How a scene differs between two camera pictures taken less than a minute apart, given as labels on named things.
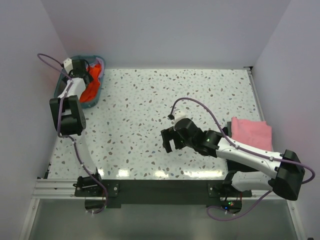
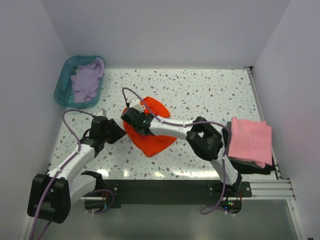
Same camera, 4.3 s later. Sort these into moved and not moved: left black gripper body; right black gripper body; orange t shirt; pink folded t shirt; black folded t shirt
Moved: right black gripper body; orange t shirt; left black gripper body
Not moved: black folded t shirt; pink folded t shirt
